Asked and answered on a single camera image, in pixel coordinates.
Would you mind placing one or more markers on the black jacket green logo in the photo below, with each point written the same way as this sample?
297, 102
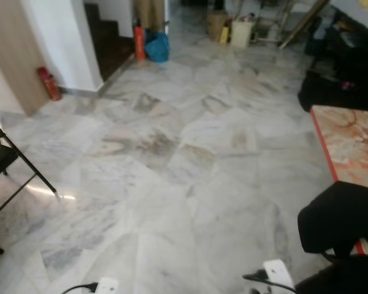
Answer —
337, 214

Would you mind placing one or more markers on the marble top dining table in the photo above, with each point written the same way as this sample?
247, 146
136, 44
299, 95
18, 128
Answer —
349, 144

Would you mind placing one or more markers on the black dining chairs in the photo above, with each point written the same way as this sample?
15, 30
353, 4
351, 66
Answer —
340, 73

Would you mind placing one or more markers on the long wooden plank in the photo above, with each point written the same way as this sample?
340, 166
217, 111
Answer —
303, 24

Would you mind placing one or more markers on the cream plastic container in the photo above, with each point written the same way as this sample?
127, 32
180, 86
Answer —
241, 33

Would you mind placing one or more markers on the yellow bottle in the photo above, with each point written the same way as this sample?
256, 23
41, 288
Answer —
224, 34

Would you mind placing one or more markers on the brown woven basket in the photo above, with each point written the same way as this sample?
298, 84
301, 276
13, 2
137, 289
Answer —
216, 24

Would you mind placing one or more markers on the blue plastic bag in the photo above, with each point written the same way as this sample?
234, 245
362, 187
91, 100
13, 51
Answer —
157, 47

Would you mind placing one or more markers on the tall orange fire extinguisher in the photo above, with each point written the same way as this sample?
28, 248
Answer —
138, 41

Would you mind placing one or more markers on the dark wooden staircase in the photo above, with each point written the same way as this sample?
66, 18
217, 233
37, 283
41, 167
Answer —
107, 43

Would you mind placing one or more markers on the small red fire extinguisher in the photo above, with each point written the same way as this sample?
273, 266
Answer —
49, 84

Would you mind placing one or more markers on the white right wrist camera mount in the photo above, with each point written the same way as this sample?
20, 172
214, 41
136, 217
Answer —
277, 272

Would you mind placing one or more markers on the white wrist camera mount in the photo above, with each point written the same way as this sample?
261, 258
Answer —
107, 286
277, 272

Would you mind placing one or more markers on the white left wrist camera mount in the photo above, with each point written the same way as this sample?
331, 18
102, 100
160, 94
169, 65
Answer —
107, 286

